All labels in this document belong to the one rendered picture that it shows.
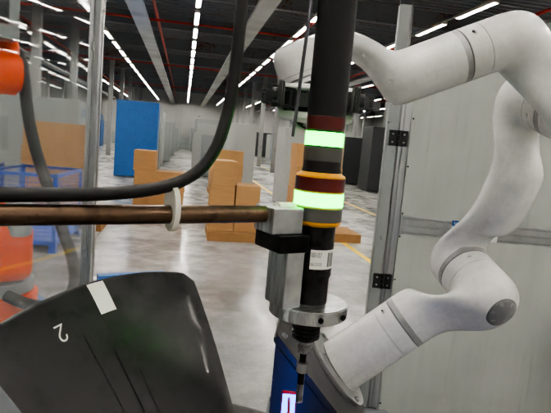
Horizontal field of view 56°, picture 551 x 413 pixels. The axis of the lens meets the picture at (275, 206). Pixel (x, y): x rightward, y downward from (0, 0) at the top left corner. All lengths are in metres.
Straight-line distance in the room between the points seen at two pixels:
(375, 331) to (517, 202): 0.39
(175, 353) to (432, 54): 0.62
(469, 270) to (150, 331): 0.77
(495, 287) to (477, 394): 1.55
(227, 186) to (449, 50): 7.18
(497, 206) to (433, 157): 1.24
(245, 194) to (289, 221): 7.61
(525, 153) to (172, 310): 0.77
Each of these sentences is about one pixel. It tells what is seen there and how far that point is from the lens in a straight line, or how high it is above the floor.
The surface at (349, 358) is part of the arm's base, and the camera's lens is 1.17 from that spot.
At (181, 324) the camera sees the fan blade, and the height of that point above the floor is 1.40.
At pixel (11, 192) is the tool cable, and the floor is 1.55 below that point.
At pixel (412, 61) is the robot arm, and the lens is 0.89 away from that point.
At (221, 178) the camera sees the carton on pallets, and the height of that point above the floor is 0.96.
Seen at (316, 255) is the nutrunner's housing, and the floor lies 1.50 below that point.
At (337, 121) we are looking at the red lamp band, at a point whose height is 1.61.
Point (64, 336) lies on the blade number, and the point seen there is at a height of 1.41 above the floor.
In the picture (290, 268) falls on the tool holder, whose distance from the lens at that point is 0.43.
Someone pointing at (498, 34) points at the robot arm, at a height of 1.79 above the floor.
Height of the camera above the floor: 1.59
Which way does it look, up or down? 7 degrees down
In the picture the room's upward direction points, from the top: 5 degrees clockwise
